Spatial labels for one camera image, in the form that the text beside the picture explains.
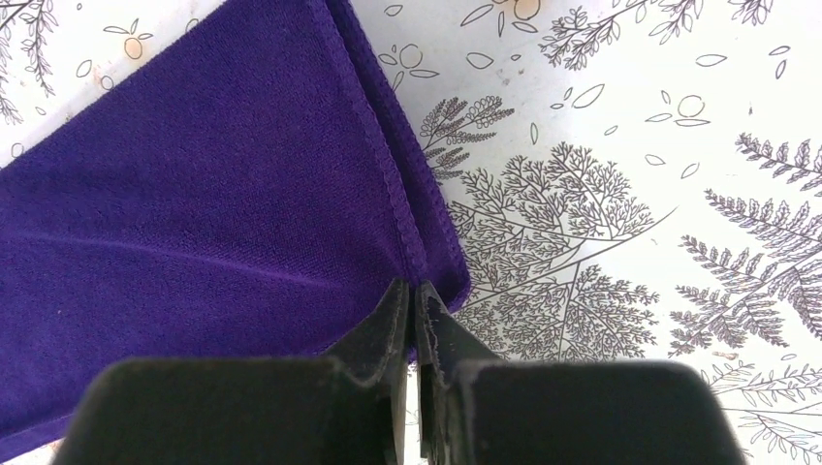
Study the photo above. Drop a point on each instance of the purple microfibre towel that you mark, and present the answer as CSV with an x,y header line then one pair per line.
x,y
252,190

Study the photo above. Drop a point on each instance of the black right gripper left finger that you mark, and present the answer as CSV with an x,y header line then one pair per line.
x,y
343,406

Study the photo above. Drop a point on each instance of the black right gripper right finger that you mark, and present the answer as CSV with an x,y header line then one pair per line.
x,y
477,408

